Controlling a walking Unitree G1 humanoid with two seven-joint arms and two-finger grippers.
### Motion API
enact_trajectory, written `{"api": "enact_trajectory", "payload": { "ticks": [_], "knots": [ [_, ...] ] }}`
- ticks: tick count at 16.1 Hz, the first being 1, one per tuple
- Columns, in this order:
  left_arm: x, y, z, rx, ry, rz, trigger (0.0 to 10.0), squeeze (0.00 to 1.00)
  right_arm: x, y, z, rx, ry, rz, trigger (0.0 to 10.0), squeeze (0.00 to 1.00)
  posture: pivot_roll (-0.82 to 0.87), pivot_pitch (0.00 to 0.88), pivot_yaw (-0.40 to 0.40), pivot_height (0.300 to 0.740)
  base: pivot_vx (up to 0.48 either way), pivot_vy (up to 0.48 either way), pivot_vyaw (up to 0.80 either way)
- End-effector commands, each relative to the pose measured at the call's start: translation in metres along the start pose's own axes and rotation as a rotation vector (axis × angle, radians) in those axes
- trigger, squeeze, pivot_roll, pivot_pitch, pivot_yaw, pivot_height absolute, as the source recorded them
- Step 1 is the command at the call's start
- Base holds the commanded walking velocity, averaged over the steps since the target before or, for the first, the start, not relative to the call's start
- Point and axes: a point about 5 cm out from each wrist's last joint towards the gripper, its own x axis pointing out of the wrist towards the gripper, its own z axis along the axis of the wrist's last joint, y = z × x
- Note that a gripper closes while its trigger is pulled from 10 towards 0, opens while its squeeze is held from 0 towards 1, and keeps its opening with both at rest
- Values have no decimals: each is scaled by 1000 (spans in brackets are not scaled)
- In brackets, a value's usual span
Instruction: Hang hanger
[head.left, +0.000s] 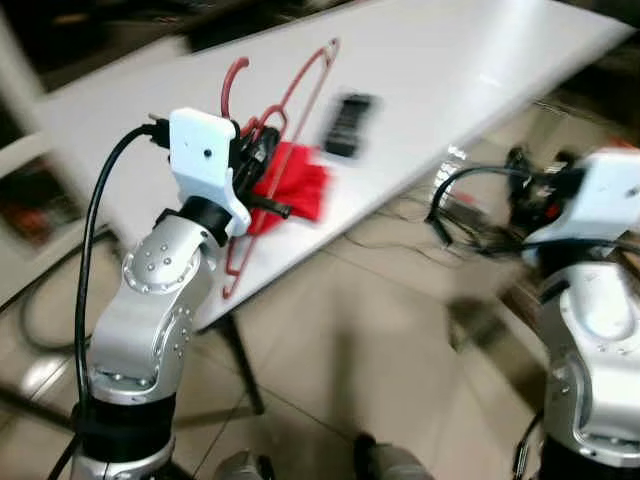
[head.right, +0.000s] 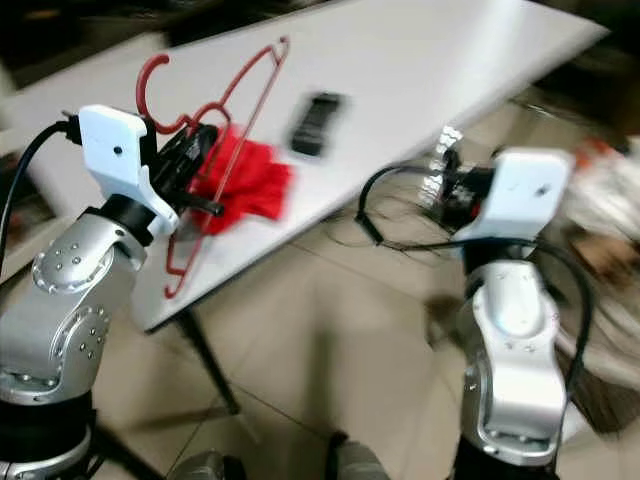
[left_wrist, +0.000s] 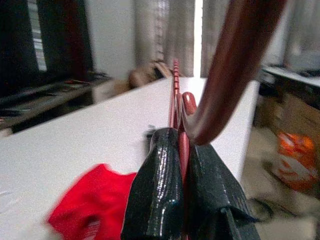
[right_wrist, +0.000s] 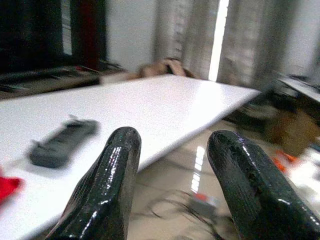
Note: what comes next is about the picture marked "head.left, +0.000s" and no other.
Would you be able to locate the red cloth garment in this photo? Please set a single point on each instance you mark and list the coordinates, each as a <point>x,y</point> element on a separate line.
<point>300,185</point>

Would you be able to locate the red plastic hanger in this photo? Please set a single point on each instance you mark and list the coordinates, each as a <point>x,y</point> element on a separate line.
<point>226,88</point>

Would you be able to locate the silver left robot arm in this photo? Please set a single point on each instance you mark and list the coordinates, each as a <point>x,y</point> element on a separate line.
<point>150,300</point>

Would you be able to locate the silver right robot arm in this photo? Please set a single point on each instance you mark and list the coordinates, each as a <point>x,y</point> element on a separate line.
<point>590,330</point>

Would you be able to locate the black handheld controller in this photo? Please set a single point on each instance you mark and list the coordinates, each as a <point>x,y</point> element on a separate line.
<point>348,125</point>

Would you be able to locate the grey left robot leg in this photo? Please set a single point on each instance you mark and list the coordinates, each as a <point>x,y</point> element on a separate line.
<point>240,468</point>

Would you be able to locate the grey robot leg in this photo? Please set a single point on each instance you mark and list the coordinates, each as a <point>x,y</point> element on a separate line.
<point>395,465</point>
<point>240,468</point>

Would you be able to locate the grey right robot leg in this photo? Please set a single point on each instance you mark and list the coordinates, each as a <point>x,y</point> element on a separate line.
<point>395,465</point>

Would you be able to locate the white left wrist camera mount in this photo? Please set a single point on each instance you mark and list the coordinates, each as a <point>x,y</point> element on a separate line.
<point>200,150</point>

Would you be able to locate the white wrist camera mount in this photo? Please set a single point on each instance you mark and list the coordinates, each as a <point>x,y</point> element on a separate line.
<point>200,150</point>
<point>605,195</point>

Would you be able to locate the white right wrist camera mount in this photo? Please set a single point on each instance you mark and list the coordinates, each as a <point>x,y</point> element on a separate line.
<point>605,195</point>

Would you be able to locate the white table black frame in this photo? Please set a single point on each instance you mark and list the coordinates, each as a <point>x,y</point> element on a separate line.
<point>450,80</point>

